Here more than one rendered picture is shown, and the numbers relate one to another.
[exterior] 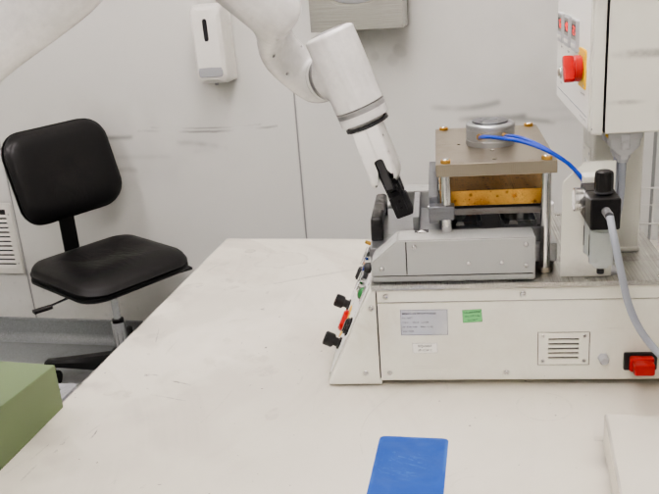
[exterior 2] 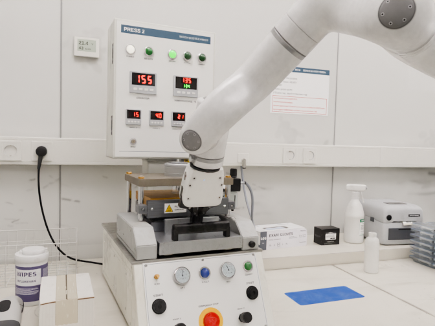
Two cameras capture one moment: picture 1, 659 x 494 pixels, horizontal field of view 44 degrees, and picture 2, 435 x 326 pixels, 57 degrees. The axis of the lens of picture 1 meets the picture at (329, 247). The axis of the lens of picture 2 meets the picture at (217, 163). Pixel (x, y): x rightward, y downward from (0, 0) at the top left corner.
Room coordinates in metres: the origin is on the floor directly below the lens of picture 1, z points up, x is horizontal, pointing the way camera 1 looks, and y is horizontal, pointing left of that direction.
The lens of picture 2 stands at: (1.85, 0.76, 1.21)
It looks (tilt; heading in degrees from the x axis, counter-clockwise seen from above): 3 degrees down; 237
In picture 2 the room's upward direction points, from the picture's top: 2 degrees clockwise
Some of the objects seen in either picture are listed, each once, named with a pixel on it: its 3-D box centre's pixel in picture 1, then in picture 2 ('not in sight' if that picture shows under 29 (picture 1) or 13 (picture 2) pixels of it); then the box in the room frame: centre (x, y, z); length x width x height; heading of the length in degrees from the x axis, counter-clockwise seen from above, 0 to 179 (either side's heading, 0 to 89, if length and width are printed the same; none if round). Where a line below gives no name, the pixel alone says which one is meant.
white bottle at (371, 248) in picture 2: not in sight; (371, 252); (0.58, -0.15, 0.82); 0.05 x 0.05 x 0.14
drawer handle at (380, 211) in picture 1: (380, 216); (201, 230); (1.34, -0.09, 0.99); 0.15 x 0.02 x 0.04; 172
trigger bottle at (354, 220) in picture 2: not in sight; (355, 213); (0.41, -0.36, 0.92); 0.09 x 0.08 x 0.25; 126
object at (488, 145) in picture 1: (510, 160); (180, 183); (1.29, -0.31, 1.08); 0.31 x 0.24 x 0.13; 172
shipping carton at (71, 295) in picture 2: not in sight; (66, 303); (1.62, -0.27, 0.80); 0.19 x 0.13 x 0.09; 76
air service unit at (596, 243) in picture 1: (593, 217); (227, 189); (1.07, -0.37, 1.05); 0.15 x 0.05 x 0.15; 172
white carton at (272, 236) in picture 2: not in sight; (275, 235); (0.75, -0.48, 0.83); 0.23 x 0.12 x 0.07; 174
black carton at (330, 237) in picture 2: not in sight; (326, 235); (0.54, -0.40, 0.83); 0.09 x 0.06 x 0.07; 166
